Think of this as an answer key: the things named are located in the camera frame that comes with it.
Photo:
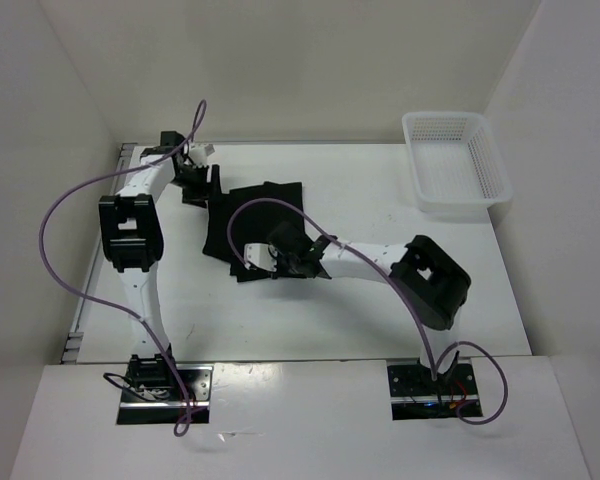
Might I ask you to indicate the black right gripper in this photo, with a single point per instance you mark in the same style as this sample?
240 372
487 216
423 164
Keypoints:
281 272

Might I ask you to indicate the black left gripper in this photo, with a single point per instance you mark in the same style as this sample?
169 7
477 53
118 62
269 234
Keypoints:
205 190

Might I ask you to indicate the black shorts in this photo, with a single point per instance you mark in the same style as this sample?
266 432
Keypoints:
252 225

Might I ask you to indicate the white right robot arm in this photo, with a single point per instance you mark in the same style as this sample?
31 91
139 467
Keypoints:
434 286

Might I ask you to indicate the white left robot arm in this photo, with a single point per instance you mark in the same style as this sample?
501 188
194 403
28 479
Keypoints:
133 243

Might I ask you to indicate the white perforated plastic basket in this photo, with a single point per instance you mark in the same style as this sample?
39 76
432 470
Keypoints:
455 162

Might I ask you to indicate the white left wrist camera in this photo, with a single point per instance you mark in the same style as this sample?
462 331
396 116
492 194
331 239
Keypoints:
199 153

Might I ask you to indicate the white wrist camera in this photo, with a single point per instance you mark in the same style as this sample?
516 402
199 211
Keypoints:
260 256
199 153

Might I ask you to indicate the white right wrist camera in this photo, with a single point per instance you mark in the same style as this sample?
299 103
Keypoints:
260 256

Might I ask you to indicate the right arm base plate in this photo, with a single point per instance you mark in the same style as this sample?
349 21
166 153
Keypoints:
414 396

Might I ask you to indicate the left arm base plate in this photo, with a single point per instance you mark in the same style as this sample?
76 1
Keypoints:
163 406

